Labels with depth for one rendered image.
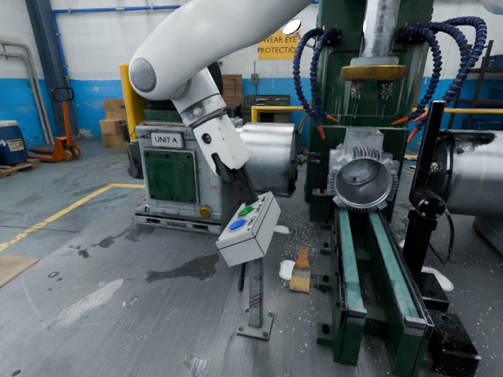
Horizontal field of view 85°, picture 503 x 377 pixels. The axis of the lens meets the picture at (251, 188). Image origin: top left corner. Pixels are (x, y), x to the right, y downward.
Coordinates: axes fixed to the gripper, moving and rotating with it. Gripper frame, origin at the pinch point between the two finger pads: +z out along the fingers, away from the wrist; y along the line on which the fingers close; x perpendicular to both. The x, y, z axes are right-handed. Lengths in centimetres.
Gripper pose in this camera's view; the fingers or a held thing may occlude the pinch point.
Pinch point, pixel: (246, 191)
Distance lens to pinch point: 55.0
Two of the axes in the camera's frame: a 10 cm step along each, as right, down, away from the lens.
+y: 2.4, -3.5, 9.0
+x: -8.6, 3.6, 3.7
